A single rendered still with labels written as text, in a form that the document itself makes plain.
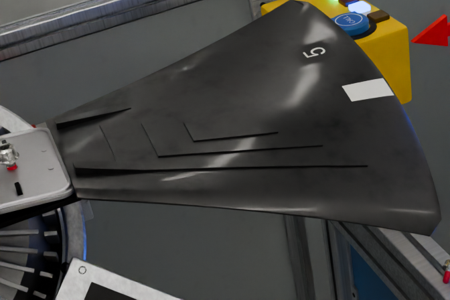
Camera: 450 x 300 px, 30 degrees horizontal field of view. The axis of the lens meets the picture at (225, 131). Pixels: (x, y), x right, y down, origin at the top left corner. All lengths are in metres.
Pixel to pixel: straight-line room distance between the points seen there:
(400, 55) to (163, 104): 0.38
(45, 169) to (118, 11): 0.78
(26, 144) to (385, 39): 0.43
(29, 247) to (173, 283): 0.93
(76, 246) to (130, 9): 0.64
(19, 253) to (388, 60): 0.43
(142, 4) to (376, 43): 0.52
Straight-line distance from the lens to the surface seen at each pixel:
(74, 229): 0.71
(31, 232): 0.63
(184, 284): 1.57
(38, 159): 0.54
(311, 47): 0.61
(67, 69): 1.29
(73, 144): 0.54
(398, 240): 0.92
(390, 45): 0.87
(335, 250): 1.11
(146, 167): 0.51
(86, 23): 1.27
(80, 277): 0.62
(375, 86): 0.59
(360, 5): 0.92
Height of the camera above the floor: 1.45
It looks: 31 degrees down
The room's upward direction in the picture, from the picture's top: 11 degrees counter-clockwise
